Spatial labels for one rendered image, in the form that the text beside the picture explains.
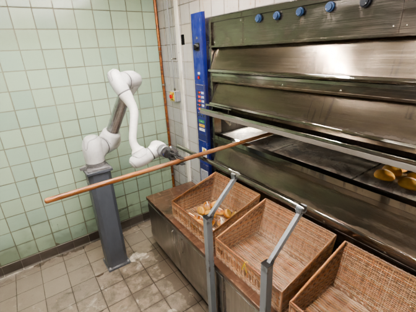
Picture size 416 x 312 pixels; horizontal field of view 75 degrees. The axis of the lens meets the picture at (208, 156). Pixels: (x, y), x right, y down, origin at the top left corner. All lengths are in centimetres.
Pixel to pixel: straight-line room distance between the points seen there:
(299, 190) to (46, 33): 232
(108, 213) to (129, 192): 70
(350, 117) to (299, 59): 43
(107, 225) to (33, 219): 78
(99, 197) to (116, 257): 65
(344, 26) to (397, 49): 27
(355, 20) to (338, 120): 46
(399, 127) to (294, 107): 56
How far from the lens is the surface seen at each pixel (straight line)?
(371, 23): 150
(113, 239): 270
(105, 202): 250
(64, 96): 279
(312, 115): 164
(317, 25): 164
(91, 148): 233
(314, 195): 179
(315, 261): 170
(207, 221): 165
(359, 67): 149
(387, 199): 157
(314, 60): 162
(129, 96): 208
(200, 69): 237
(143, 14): 302
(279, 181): 194
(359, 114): 152
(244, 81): 200
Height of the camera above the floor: 188
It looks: 21 degrees down
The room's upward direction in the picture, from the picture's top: 3 degrees counter-clockwise
